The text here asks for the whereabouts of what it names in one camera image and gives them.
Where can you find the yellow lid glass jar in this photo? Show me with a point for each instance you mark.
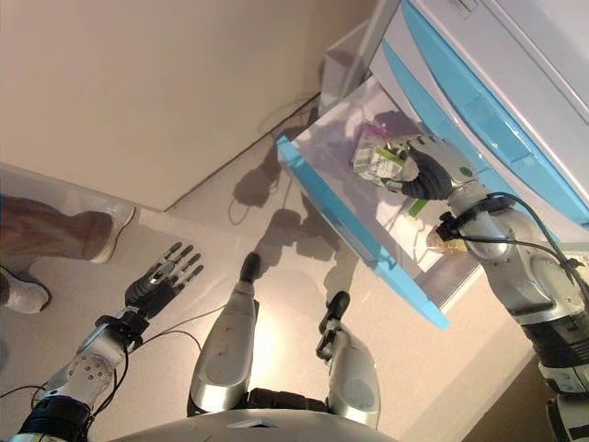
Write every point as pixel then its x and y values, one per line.
pixel 442 244

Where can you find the silver left robot leg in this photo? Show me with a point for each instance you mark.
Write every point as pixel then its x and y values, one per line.
pixel 225 340

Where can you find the long green white medicine box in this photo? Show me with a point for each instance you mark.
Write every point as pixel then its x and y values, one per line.
pixel 416 207

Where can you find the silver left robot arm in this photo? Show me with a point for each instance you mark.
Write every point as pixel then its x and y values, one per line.
pixel 92 368

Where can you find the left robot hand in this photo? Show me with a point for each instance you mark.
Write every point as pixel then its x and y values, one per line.
pixel 152 294

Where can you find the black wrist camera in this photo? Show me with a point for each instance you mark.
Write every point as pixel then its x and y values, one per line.
pixel 448 228
pixel 124 329

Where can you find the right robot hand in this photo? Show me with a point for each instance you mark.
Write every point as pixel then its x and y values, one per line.
pixel 437 170

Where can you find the small green white medicine box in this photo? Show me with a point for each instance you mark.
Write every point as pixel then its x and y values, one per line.
pixel 375 166

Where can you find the silver robot torso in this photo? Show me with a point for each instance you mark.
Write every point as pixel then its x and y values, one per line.
pixel 239 428

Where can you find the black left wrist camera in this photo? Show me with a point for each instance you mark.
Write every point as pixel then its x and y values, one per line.
pixel 124 329

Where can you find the white medical cart blue drawers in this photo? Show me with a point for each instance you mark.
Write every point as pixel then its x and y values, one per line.
pixel 529 55

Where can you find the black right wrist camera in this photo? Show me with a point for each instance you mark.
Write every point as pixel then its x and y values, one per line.
pixel 448 228

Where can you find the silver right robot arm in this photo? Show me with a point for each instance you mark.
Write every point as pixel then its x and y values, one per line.
pixel 520 276

